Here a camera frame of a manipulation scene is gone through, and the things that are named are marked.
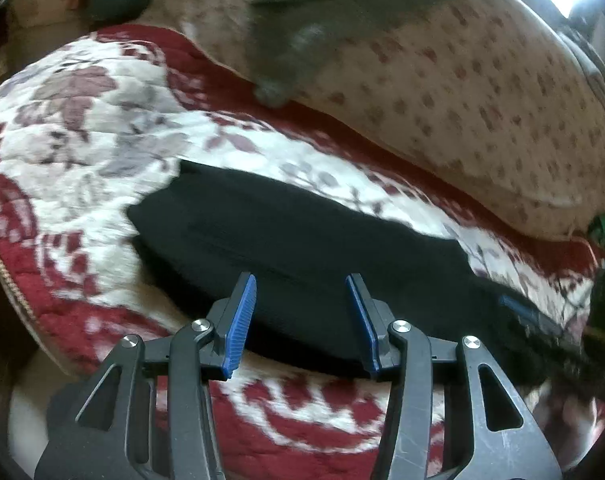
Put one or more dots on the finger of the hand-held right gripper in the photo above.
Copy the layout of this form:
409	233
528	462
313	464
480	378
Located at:
527	312

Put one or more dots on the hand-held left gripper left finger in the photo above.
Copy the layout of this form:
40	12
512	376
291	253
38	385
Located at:
240	325

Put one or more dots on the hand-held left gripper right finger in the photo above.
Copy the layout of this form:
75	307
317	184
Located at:
366	330

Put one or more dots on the black pants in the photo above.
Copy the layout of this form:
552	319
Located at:
302	245

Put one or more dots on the green tangled object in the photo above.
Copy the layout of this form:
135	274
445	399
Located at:
603	232

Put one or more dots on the beige floral quilt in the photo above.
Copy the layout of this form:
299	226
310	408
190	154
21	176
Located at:
472	110

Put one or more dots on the red and white floral blanket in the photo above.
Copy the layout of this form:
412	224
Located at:
97	125

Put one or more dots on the grey-green fleece towel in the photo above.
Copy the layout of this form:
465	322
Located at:
327	20

